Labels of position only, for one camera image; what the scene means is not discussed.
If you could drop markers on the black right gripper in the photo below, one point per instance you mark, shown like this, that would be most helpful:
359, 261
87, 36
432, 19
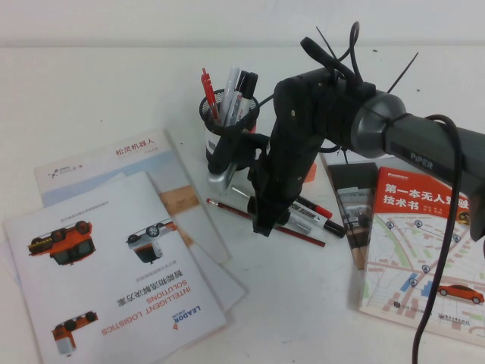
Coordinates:
291, 151

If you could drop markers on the dark red pencil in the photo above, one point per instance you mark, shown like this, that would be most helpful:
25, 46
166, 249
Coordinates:
231, 208

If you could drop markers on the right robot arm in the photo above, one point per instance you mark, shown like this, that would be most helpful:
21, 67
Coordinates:
424, 151

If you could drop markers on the silver pen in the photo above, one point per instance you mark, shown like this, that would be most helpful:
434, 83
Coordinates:
303, 226

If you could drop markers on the red capped marker pen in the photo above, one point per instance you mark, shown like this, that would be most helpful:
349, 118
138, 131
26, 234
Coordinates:
322, 212

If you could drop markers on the black mesh pen holder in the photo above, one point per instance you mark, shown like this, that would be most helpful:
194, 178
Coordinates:
207, 113

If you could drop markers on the white pen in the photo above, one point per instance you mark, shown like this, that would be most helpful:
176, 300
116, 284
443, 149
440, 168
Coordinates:
232, 81

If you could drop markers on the red ballpoint pen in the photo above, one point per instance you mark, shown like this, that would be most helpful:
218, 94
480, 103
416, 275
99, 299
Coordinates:
207, 87

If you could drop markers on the white board marker black cap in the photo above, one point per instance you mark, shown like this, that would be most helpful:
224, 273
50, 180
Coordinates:
307, 213

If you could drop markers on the orange foam cube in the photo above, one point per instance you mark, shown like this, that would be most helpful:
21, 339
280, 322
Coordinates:
310, 174

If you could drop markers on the AgileX brochure with room photo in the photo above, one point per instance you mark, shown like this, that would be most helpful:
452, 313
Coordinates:
348, 212

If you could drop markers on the white paper sheet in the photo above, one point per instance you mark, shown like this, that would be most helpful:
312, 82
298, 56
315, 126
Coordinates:
227, 284

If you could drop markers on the red autonomous driving book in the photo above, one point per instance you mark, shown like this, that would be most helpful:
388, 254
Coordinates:
398, 246

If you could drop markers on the Leador logistics brochure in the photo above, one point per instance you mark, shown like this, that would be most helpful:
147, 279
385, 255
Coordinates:
113, 246

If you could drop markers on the black zip tie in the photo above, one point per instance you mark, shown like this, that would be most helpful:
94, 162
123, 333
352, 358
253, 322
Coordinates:
403, 72
326, 42

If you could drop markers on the AgileX brochure with wood photo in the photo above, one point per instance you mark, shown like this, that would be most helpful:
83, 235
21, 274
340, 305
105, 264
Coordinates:
94, 163

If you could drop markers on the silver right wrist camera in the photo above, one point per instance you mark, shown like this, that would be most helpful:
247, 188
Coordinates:
221, 178

